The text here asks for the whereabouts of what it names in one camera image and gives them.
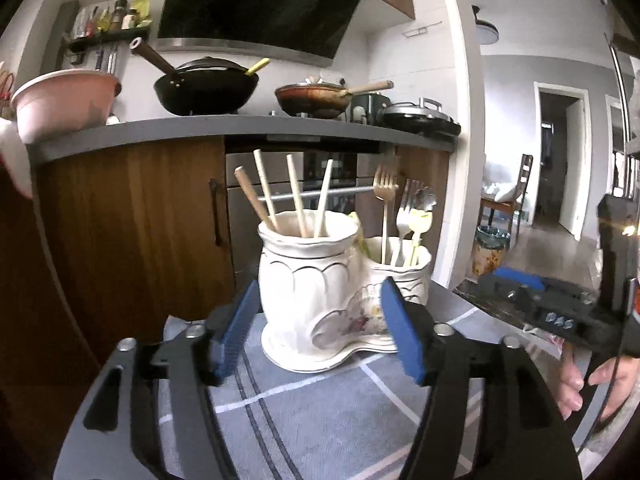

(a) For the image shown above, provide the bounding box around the dark green kitchen appliance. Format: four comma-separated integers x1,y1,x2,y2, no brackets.
350,92,393,123

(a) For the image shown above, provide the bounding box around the black cable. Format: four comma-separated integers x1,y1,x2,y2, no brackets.
575,277,635,457

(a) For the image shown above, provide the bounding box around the wooden chair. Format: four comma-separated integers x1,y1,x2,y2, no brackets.
479,154,535,238

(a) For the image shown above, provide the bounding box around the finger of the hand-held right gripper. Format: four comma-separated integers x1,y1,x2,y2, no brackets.
472,280,601,348
491,266,601,306

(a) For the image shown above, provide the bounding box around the shelf of spice jars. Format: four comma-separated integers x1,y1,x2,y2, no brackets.
75,0,152,36

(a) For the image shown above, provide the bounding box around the pink plastic basin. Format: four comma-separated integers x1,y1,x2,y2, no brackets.
10,70,122,145

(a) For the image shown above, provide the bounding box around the tan wooden chopstick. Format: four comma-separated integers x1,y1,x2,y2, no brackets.
286,154,309,238
234,166,281,233
252,149,280,226

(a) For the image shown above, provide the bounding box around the rear white floral pot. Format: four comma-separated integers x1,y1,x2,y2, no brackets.
0,137,236,376

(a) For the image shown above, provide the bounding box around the white ceramic tray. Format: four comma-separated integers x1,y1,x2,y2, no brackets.
261,330,401,374

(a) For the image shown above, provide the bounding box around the white floral ceramic utensil holder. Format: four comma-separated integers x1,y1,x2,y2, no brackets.
257,210,433,373

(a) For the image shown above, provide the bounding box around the white towel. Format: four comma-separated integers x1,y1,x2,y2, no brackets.
0,119,36,200

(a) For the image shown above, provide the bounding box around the trash bin with bag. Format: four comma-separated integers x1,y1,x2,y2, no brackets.
472,225,511,276

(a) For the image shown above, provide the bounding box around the grey kitchen countertop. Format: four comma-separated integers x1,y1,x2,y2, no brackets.
27,115,458,166

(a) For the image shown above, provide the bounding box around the person's right hand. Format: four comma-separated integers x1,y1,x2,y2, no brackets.
557,347,640,421

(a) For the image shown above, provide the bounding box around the round ceiling lamp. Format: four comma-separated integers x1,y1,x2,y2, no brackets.
471,5,500,45

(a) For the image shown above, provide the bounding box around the grey plaid tablecloth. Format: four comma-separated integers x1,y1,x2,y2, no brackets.
160,280,501,480

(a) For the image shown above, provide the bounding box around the frying pan with wooden handle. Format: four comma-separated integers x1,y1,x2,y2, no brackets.
274,77,395,120

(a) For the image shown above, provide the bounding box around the black wok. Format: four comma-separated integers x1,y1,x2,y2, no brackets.
129,37,261,117

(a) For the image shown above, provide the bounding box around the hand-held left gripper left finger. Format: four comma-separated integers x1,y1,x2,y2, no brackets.
52,279,261,480

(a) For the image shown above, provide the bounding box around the white door frame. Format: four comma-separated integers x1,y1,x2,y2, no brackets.
532,81,593,250

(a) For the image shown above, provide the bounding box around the stainless steel oven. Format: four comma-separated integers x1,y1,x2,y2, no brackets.
225,152,396,276

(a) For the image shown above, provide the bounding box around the silver metal fork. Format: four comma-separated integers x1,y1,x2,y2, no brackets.
392,179,423,267

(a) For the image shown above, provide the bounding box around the black range hood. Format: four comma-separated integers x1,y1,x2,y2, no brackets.
156,0,373,68

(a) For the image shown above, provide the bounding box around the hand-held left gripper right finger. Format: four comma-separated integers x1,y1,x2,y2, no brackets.
380,279,583,480

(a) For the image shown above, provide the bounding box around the black wall shelf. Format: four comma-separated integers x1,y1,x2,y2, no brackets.
67,27,151,56

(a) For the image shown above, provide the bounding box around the black electric griddle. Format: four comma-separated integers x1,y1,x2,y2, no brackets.
377,97,462,137

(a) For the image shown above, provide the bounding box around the white bag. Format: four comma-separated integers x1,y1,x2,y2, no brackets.
482,182,518,204

